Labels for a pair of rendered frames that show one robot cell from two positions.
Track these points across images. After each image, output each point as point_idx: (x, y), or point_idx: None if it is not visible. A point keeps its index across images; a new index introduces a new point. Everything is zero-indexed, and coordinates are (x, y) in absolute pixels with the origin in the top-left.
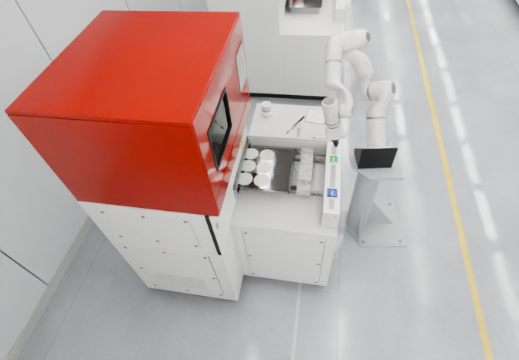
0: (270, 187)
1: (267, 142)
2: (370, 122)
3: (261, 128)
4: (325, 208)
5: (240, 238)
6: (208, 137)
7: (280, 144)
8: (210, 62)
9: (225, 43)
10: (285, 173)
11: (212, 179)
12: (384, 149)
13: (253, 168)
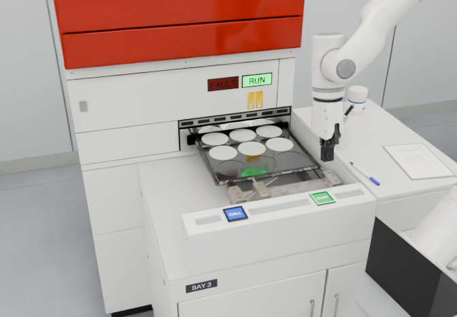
0: (215, 163)
1: (304, 136)
2: (449, 190)
3: None
4: (194, 214)
5: (142, 204)
6: None
7: (314, 150)
8: None
9: None
10: (256, 169)
11: None
12: (413, 251)
13: (242, 140)
